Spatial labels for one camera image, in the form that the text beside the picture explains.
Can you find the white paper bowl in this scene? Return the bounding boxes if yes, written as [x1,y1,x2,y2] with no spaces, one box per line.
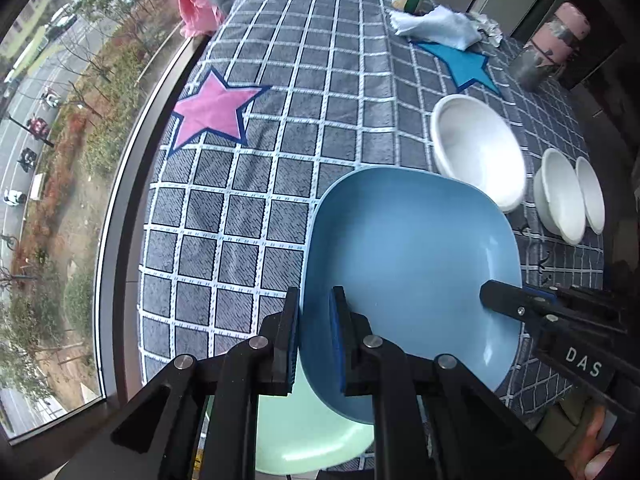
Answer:
[430,94,527,213]
[532,148,587,246]
[575,156,606,235]

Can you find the pale blue cloth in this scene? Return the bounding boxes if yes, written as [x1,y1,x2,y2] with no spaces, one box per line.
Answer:
[389,5,483,52]

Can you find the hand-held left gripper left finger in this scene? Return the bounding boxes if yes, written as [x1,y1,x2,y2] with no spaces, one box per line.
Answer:
[55,287,302,480]

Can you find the person's right hand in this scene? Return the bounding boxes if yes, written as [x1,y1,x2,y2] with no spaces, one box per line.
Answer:
[537,395,621,465]

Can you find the blue square plate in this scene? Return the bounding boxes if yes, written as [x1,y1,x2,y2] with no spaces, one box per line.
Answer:
[300,166,525,423]

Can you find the grey checkered star blanket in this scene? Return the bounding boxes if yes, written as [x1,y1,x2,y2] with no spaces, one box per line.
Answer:
[139,0,608,411]

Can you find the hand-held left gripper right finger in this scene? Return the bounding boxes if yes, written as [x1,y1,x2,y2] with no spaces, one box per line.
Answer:
[328,286,571,480]

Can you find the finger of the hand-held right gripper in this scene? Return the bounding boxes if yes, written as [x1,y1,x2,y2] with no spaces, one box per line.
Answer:
[524,284,626,322]
[479,280,626,341]

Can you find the crumpled white paper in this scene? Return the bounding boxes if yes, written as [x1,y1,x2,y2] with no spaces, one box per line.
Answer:
[467,10,506,48]

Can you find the pink cloth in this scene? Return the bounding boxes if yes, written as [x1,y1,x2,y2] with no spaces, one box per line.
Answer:
[177,0,226,38]

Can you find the dark window frame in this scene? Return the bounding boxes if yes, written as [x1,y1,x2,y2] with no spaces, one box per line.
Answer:
[92,35,213,406]

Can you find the green square plate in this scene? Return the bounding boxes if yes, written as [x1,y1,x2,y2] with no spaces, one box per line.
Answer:
[256,360,376,476]

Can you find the pink and grey thermos flask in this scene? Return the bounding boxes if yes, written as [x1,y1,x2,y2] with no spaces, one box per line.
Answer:
[514,2,591,92]

